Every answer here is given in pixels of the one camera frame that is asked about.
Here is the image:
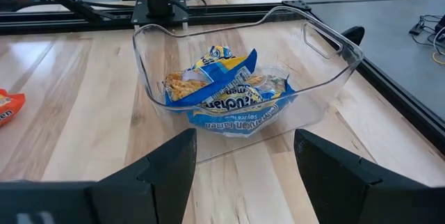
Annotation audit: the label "orange Maruchan noodle pack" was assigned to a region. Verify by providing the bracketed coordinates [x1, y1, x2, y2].
[0, 88, 27, 128]

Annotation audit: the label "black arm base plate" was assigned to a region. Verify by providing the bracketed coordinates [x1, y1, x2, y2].
[130, 0, 191, 27]

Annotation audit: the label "black floor cables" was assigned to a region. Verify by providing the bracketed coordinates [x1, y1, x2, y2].
[408, 14, 445, 48]

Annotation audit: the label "blue Maruchan noodle pack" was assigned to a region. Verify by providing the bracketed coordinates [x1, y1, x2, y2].
[201, 65, 296, 114]
[163, 45, 259, 107]
[186, 102, 292, 138]

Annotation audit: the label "clear plastic bin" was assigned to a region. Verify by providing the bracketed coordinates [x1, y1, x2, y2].
[131, 5, 365, 164]

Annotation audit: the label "yellow cable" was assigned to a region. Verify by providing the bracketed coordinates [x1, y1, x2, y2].
[431, 50, 445, 66]

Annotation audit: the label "black curved corner bracket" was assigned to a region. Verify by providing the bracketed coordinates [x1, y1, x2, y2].
[341, 25, 366, 47]

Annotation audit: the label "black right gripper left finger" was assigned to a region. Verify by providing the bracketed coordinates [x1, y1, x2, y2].
[0, 128, 197, 224]

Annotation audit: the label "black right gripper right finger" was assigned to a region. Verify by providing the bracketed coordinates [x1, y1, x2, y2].
[293, 128, 445, 224]

